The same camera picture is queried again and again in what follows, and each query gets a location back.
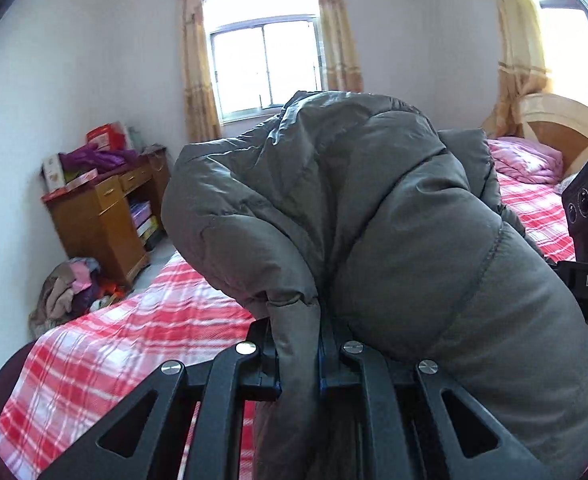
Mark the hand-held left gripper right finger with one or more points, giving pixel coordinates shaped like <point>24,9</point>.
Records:
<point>326,360</point>

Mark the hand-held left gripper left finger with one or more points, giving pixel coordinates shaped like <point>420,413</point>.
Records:
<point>266,360</point>

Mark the grey puffer jacket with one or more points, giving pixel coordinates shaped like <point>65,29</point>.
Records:
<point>374,220</point>

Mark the pile of clothes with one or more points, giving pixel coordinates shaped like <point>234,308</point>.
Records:
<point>63,295</point>

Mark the pink quilt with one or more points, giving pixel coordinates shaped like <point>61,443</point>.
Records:
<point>524,160</point>

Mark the wooden headboard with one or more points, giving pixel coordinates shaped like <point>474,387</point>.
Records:
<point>559,125</point>

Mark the bed with red plaid sheet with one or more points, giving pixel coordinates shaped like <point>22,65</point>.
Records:
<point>98,355</point>

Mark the stack of books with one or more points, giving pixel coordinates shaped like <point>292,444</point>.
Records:
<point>142,222</point>

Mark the large bright window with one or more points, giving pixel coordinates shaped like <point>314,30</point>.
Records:
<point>569,40</point>

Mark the yellow patterned curtain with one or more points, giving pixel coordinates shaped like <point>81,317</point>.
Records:
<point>516,45</point>
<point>198,70</point>
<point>336,35</point>

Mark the wooden desk with drawers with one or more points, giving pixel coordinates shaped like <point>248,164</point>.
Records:
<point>96,225</point>

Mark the flat pink box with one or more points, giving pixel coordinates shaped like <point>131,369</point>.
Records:
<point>81,179</point>

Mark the purple garment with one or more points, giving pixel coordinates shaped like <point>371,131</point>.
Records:
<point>96,158</point>

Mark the red gift box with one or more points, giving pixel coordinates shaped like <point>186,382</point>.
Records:
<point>106,136</point>

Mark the white printed box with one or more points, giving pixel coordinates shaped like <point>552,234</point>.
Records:
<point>53,174</point>

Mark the sliding window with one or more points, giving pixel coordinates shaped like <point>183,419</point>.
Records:
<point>264,60</point>

